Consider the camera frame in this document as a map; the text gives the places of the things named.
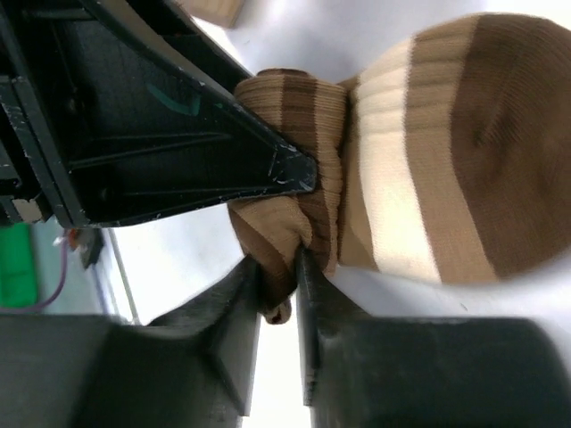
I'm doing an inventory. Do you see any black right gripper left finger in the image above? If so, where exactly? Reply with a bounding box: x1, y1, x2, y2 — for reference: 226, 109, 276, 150
1, 258, 261, 427

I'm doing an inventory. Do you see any tan brown striped sock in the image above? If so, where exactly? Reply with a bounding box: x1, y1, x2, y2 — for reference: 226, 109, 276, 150
228, 13, 570, 325

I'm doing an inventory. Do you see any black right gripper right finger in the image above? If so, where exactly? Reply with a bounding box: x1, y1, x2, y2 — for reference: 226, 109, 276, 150
295, 249, 570, 427

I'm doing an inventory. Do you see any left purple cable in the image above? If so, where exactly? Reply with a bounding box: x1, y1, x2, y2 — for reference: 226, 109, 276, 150
0, 243, 72, 311

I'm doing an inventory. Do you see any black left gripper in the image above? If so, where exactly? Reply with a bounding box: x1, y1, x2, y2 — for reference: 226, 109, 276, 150
1, 1, 178, 227

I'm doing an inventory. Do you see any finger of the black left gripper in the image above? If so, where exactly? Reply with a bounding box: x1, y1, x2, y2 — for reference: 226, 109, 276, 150
70, 1, 317, 227

